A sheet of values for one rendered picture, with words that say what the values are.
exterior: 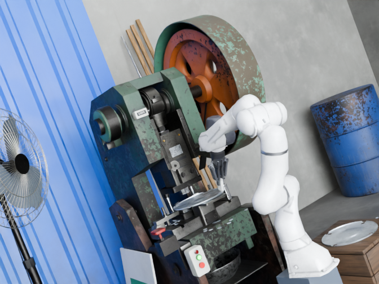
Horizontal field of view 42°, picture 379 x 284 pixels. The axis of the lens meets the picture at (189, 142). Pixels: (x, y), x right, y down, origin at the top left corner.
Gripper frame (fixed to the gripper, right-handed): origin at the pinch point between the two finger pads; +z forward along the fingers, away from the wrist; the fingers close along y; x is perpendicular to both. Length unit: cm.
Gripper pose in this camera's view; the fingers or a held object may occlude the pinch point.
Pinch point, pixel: (220, 184)
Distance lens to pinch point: 257.5
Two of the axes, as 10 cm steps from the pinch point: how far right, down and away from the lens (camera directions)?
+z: 1.1, 9.1, 4.1
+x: -6.1, -2.6, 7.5
